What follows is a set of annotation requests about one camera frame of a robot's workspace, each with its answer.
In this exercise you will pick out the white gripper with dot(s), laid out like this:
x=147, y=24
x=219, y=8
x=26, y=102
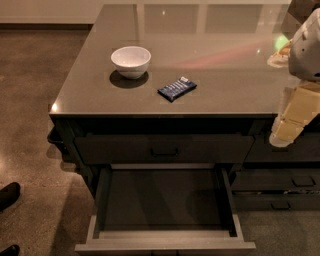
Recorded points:
x=306, y=55

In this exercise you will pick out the grey drawer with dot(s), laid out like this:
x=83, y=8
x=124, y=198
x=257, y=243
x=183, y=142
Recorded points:
x=142, y=149
x=164, y=212
x=277, y=202
x=276, y=179
x=305, y=148

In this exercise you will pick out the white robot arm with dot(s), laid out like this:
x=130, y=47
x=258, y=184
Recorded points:
x=301, y=54

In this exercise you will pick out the dark box on counter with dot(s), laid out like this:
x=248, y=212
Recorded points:
x=302, y=9

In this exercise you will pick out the blue snack packet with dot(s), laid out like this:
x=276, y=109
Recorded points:
x=176, y=89

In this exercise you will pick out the white ceramic bowl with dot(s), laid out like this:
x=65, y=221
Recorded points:
x=131, y=61

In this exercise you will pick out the black shoe lower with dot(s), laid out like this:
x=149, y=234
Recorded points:
x=12, y=250

